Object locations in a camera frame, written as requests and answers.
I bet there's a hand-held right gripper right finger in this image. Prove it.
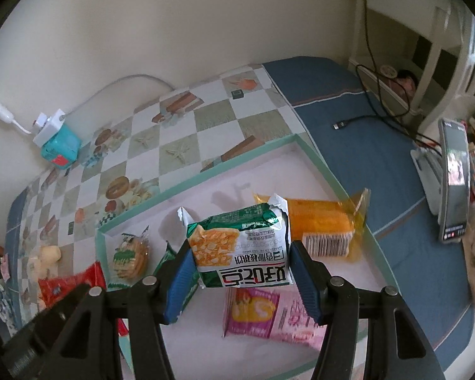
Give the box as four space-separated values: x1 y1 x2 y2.
290 240 444 380

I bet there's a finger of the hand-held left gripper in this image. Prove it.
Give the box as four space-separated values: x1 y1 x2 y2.
32 284 88 343

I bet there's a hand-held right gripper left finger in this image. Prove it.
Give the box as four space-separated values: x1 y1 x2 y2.
49 241 200 380

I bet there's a red snack packet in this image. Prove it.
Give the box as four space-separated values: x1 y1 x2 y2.
37 261 129 337

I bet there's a green wafer bar packet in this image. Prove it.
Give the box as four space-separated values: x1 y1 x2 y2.
152 241 200 313

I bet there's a pink snack packet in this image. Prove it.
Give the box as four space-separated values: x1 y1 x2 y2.
222 287 329 351

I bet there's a clear rice cracker packet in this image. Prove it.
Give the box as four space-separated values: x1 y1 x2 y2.
108 225 151 289

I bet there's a pale bun packet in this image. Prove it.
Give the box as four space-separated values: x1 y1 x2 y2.
28 244 62 278

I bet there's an orange snack packet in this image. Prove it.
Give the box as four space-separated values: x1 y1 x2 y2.
253 188 371 262

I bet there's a green white biscuit packet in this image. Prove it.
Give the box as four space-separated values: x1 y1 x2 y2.
177 194 294 289

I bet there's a teal shallow tray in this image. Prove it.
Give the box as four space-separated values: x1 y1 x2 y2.
95 132 398 380

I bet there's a white phone stand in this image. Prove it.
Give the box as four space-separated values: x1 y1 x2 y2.
411 144 446 212

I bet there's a teal tissue box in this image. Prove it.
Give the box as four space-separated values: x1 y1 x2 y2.
41 123 82 170

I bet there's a smartphone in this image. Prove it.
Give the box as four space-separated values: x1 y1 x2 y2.
437 119 471 244

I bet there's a white plug adapter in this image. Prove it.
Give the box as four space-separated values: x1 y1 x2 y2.
0 101 44 135

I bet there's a white cutout shelf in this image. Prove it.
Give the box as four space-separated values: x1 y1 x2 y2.
348 0 475 147

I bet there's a round white socket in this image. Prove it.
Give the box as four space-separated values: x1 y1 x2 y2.
378 63 400 80

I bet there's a black cable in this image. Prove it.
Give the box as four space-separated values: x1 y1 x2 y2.
332 0 440 147

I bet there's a white power cable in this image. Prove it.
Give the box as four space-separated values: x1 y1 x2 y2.
65 73 175 117

